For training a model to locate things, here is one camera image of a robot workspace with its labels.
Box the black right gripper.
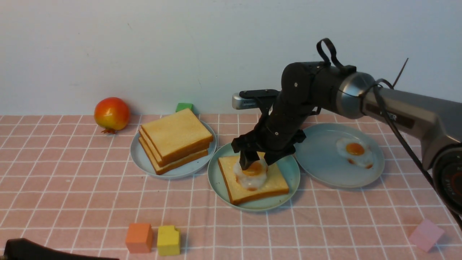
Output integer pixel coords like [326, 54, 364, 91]
[231, 97, 307, 171]

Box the fried egg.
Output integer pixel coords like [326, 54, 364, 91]
[336, 138, 374, 169]
[233, 158, 268, 191]

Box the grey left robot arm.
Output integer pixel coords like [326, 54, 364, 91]
[1, 238, 113, 260]

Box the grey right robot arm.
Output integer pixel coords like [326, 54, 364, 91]
[231, 61, 462, 216]

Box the green centre plate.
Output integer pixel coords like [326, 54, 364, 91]
[207, 143, 300, 212]

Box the grey blue egg plate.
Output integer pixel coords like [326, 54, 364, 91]
[295, 123, 385, 189]

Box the green foam cube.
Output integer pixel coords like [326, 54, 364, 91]
[175, 103, 193, 113]

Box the pale blue bread plate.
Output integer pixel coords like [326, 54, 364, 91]
[130, 121, 218, 180]

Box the yellow notched foam block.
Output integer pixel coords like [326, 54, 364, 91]
[157, 225, 180, 256]

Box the orange foam cube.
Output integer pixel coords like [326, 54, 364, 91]
[125, 223, 153, 254]

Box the red yellow pomegranate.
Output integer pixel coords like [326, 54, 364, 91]
[94, 97, 131, 134]

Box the pink foam cube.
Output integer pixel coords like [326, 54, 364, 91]
[409, 219, 445, 253]

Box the pink checked tablecloth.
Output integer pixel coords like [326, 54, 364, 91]
[0, 114, 461, 260]

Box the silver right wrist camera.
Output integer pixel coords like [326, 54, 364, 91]
[231, 89, 279, 111]

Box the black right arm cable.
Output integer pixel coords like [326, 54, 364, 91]
[316, 38, 462, 230]

